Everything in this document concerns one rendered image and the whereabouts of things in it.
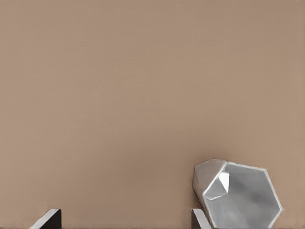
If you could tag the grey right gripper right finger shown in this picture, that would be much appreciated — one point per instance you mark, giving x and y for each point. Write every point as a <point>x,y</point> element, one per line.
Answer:
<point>198,218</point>

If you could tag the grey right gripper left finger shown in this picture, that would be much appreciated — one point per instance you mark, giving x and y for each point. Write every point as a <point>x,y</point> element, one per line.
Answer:
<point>48,219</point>

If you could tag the white faceted hexagonal cup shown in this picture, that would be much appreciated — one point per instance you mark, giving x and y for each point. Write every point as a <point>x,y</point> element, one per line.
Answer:
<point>240,195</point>

